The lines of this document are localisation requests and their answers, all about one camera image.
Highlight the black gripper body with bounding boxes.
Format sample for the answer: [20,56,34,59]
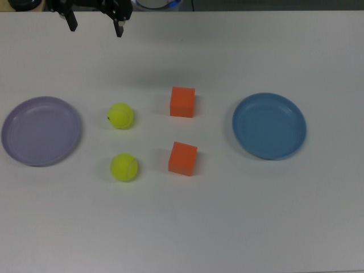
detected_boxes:
[45,0,133,11]

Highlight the yellow tennis ball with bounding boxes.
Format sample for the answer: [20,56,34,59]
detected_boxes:
[110,153,139,183]
[107,102,134,130]

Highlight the orange foam cube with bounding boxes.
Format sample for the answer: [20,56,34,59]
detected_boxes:
[169,86,196,118]
[168,141,198,177]

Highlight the black round object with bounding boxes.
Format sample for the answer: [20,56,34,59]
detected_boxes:
[7,0,42,10]

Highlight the purple plate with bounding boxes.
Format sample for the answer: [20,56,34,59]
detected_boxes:
[1,96,83,167]

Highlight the blue plate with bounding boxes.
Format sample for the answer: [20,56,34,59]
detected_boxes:
[232,92,307,160]

